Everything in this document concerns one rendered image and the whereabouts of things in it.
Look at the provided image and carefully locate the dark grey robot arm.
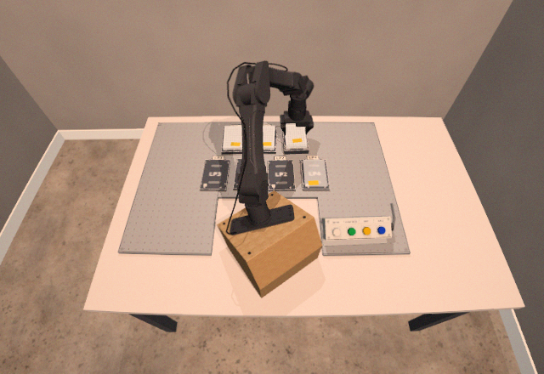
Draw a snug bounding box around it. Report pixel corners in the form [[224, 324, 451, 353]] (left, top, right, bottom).
[[229, 60, 314, 235]]

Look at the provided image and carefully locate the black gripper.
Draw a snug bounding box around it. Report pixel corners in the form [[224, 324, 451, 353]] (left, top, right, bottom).
[[280, 108, 314, 135]]

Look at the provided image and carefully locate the beige button panel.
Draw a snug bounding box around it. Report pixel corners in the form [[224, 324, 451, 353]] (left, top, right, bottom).
[[321, 203, 395, 247]]

